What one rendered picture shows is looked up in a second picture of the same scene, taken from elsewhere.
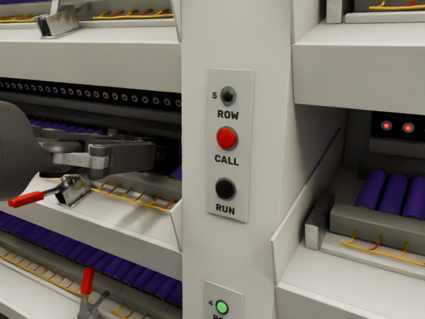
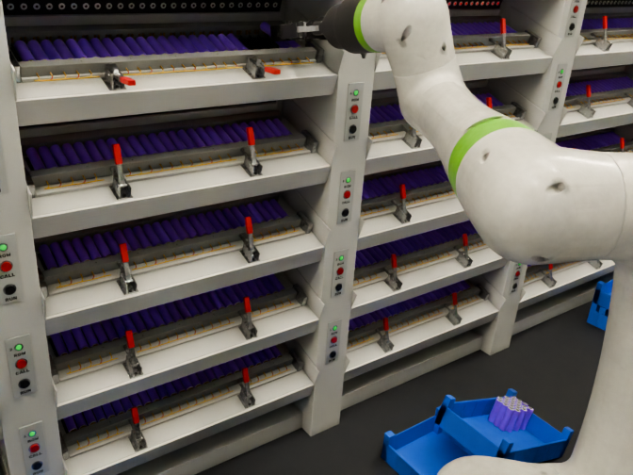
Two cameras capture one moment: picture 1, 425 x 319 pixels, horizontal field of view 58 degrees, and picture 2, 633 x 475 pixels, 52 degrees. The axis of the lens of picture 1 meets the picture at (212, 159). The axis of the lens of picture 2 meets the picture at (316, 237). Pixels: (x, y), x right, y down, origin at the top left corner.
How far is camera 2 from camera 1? 1.28 m
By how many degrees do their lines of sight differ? 65
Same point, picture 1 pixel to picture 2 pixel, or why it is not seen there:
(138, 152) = not seen: hidden behind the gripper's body
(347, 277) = (384, 63)
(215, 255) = (353, 69)
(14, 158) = not seen: hidden behind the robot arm
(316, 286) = (382, 68)
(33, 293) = (192, 178)
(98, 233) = (287, 86)
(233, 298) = (360, 86)
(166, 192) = (302, 55)
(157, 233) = (318, 73)
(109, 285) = (240, 145)
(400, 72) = not seen: outside the picture
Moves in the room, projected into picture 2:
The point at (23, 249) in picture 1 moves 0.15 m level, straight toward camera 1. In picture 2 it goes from (147, 159) to (230, 161)
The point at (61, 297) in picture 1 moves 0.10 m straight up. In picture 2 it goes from (213, 170) to (212, 120)
